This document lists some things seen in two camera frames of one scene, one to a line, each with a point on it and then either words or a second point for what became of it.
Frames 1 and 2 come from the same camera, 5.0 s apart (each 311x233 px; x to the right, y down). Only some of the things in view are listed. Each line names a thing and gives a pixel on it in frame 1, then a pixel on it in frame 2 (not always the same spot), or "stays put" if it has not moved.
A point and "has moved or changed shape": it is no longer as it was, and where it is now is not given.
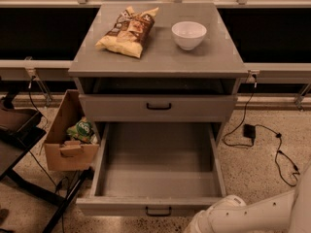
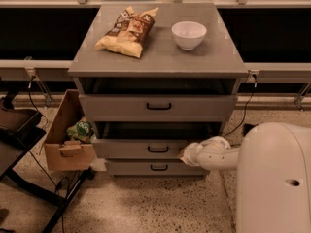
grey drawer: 155,170 has moved or changed shape
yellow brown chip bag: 131,32 stays put
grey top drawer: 157,108 stays put
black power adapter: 249,131 stays put
